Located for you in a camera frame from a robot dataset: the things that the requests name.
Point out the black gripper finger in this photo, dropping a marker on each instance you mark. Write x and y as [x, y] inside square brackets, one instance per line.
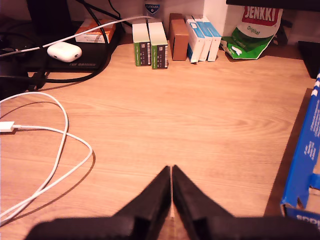
[152, 200]
[190, 200]

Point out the blue shoebox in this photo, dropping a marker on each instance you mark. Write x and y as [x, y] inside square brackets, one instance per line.
[303, 155]

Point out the white and blue box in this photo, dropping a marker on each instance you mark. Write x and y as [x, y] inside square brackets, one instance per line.
[193, 40]
[214, 47]
[205, 50]

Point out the flat black box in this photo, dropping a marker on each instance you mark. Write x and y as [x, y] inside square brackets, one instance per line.
[96, 57]

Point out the brown cardboard box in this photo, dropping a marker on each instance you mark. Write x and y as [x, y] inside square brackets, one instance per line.
[180, 42]
[174, 17]

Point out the green and white box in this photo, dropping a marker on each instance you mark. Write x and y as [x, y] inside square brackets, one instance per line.
[158, 37]
[141, 37]

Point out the orange and white box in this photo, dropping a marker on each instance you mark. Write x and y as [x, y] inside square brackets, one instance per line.
[90, 38]

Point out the white earbuds case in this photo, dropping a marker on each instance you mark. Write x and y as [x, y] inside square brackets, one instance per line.
[63, 51]

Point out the green and white gum bag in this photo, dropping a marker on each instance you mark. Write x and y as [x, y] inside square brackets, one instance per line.
[252, 37]

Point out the flat black stand base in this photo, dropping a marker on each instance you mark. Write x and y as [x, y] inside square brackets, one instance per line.
[311, 57]

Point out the white monitor stand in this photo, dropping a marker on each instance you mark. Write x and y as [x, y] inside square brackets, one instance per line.
[215, 12]

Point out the blue shield label bottle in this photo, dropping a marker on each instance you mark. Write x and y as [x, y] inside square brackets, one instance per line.
[152, 8]

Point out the black monitor stand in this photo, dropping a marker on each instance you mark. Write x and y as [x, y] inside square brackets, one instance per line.
[50, 17]

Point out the wide black computer monitor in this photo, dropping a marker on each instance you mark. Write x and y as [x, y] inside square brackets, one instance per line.
[275, 4]

